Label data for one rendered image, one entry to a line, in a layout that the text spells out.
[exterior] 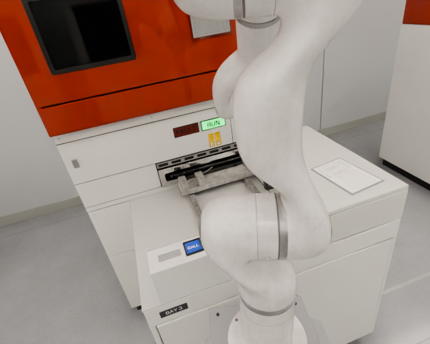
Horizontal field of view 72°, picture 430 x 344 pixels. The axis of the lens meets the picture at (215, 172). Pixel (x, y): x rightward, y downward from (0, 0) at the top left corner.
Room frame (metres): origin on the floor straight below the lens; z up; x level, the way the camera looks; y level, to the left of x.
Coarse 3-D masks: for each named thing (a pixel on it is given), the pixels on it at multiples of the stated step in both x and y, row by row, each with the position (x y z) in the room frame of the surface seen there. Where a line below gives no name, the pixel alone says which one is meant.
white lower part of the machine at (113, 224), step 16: (112, 208) 1.16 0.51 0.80; (128, 208) 1.17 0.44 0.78; (96, 224) 1.14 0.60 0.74; (112, 224) 1.15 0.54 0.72; (128, 224) 1.17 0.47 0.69; (112, 240) 1.14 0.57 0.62; (128, 240) 1.16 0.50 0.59; (112, 256) 1.14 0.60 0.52; (128, 256) 1.15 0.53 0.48; (128, 272) 1.15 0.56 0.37; (128, 288) 1.14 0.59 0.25
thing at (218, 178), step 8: (232, 168) 1.22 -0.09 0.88; (240, 168) 1.21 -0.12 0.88; (208, 176) 1.18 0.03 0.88; (216, 176) 1.17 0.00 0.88; (224, 176) 1.16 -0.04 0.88; (232, 176) 1.15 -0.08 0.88; (240, 176) 1.16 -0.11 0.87; (248, 176) 1.17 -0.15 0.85; (192, 184) 1.13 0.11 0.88; (208, 184) 1.12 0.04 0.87; (216, 184) 1.13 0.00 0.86; (184, 192) 1.10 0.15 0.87; (192, 192) 1.10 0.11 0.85
